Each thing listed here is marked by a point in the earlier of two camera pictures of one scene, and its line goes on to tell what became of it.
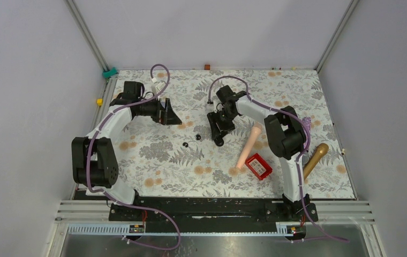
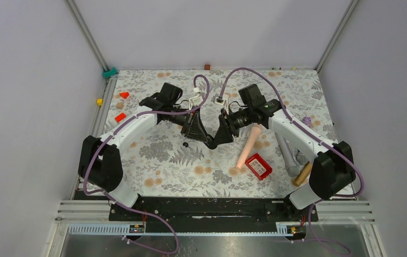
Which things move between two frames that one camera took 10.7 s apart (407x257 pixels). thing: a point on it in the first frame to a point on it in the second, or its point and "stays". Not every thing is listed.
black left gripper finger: (170, 116) to (193, 127)
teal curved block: (107, 74) stays
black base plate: (211, 214) stays
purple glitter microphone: (307, 121) stays
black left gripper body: (152, 108) to (178, 119)
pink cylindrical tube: (248, 148) stays
